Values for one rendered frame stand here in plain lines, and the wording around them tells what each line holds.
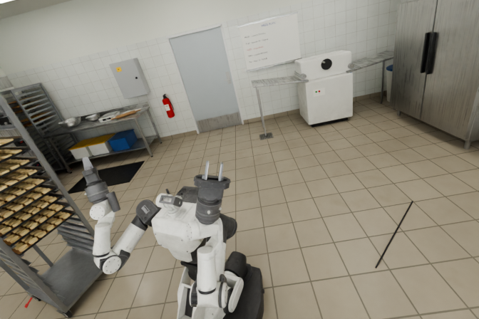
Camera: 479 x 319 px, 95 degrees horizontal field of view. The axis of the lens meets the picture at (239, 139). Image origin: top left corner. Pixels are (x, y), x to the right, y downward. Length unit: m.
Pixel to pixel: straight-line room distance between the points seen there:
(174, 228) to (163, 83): 4.10
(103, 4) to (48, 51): 1.50
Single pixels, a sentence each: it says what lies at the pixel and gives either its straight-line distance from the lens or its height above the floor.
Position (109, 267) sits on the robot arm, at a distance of 1.32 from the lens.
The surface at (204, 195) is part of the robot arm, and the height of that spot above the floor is 1.37.
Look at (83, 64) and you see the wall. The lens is 5.59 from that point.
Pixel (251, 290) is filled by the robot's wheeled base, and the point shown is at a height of 0.17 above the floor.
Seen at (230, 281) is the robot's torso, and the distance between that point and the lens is 1.84.
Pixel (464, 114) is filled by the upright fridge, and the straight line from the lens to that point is 3.61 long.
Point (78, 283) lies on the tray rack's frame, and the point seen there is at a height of 0.15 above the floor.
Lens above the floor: 1.82
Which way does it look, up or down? 25 degrees down
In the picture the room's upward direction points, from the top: 13 degrees counter-clockwise
